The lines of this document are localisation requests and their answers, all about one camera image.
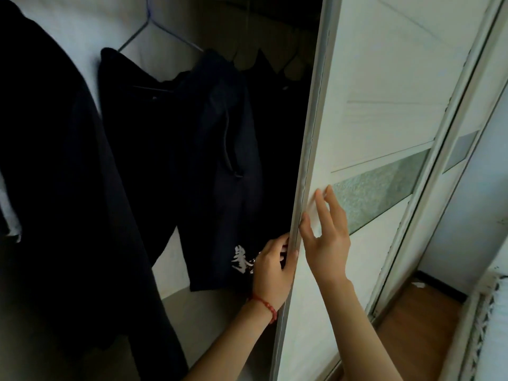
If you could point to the person's left hand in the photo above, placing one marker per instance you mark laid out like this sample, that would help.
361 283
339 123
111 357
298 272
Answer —
270 273

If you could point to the person's right hand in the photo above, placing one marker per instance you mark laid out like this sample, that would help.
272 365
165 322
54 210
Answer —
331 249

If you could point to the person's left thumb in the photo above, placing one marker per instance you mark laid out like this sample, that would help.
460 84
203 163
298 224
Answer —
293 262

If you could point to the person's right thumb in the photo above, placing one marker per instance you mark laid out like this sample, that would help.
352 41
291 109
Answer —
307 226

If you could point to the person's right middle finger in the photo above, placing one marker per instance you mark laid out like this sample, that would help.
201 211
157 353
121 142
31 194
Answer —
336 206

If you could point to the white sliding wardrobe door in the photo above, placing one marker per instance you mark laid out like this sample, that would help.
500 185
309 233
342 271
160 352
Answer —
468 126
377 75

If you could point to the person's left forearm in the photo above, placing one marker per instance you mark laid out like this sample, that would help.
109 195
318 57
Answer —
230 341

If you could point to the person's right forearm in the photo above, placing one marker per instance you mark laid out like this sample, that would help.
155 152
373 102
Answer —
357 333

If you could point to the dark shorts with white print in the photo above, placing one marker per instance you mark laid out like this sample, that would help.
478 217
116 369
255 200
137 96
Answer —
222 194

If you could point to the dark hanging garment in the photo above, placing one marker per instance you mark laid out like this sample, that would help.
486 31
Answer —
277 134

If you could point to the white wardrobe cabinet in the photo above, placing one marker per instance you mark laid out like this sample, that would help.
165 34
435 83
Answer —
214 313

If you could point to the dark clothes hanger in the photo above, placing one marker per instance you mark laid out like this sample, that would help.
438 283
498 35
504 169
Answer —
287 61

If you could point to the black hanging garment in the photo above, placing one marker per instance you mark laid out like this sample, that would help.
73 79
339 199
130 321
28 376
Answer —
143 154

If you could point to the white lace bed cover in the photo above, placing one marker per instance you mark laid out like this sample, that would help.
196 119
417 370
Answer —
486 325

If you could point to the long black coat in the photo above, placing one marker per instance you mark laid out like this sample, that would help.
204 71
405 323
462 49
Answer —
59 174

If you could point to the light grey garment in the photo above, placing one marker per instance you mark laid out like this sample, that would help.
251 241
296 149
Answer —
10 212

